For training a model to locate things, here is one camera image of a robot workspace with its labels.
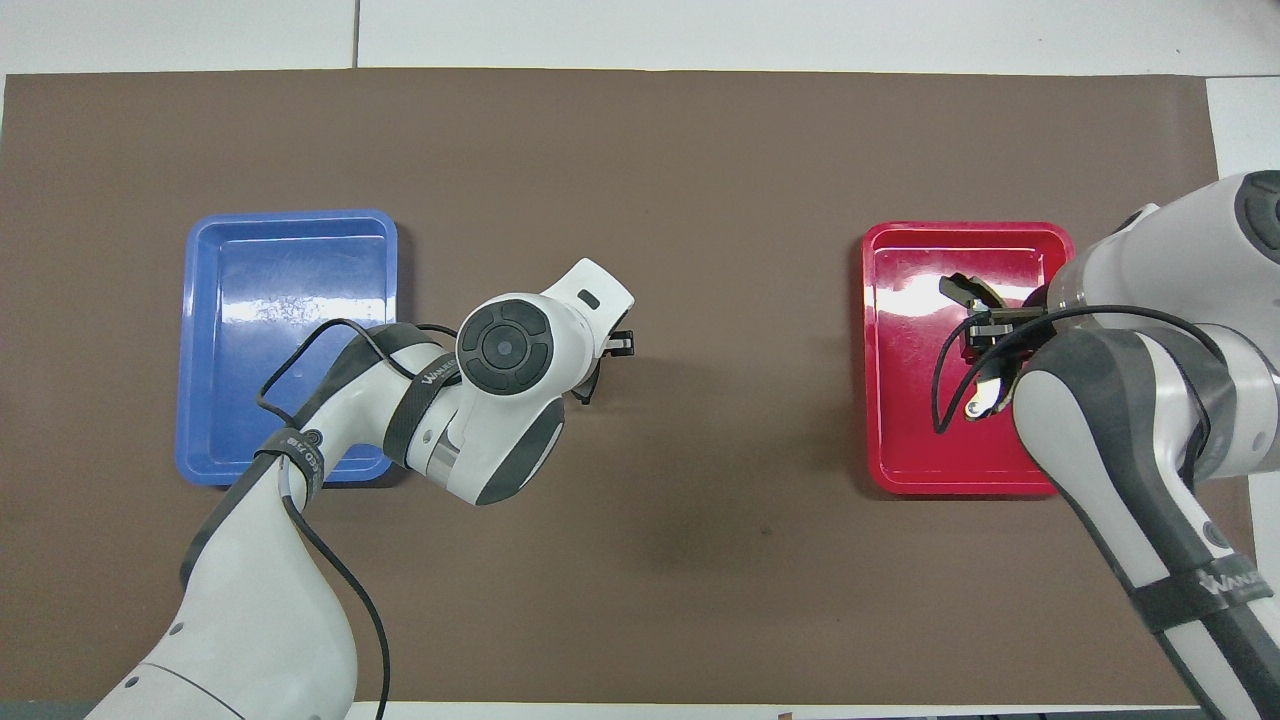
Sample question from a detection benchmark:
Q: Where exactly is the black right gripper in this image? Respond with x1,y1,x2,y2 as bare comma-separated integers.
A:
963,307,1048,389

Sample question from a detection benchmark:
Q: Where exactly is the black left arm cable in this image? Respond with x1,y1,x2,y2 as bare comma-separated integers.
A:
255,318,463,703

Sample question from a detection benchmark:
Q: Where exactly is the blue plastic tray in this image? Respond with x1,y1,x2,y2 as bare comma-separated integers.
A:
175,208,399,488

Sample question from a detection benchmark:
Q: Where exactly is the curved metal brake shoe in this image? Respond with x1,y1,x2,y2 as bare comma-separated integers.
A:
938,272,1011,421

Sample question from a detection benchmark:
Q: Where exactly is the red plastic tray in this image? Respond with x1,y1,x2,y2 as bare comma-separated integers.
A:
862,221,1077,496

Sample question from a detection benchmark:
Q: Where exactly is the brown table mat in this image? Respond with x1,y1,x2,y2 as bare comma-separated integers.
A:
0,67,1271,706

